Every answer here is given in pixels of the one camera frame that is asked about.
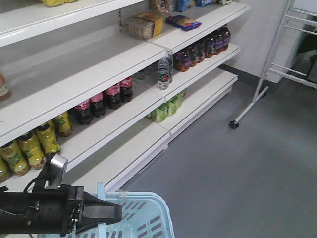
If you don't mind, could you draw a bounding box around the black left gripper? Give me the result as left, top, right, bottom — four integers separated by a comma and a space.
33, 185, 123, 236

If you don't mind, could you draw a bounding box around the light blue plastic basket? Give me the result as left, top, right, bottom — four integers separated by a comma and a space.
37, 182, 175, 238

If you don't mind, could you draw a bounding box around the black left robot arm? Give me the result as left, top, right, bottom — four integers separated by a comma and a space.
0, 185, 123, 237

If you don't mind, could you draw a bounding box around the yellow label iced tea bottle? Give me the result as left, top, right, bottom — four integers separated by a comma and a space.
0, 140, 29, 176
18, 131, 45, 170
35, 122, 61, 155
53, 111, 72, 137

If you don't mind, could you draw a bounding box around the white store shelving unit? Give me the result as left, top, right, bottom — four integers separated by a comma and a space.
0, 0, 250, 191

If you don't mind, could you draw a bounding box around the orange C100 drink bottle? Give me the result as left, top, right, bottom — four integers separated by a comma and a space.
0, 72, 12, 101

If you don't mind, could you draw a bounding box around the clear water bottle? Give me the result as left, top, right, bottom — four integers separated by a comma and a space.
158, 57, 169, 90

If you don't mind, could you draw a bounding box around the white whiteboard stand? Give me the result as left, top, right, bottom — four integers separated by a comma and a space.
229, 0, 317, 129

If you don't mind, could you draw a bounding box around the biscuit box yellow label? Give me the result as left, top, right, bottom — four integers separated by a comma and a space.
126, 12, 165, 40

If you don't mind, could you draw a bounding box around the blue snack bag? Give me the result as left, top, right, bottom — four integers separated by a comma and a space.
165, 15, 202, 31

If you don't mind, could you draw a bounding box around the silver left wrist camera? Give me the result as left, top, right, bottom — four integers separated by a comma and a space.
47, 153, 68, 187

